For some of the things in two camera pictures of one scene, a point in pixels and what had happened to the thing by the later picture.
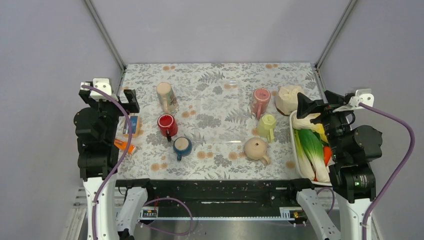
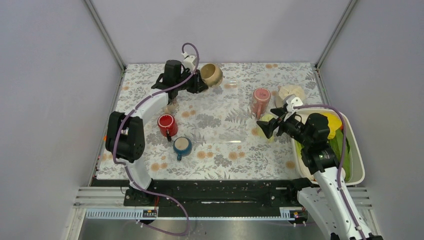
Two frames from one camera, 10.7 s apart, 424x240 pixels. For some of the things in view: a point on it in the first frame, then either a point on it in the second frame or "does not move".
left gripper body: x=107 y=107 to x=189 y=85
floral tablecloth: x=215 y=121 does not move
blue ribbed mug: x=182 y=146 does not move
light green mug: x=266 y=127 does not move
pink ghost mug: x=260 y=101 does not move
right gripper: x=305 y=105 to x=270 y=126
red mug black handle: x=168 y=125 does not move
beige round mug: x=256 y=149 to x=211 y=74
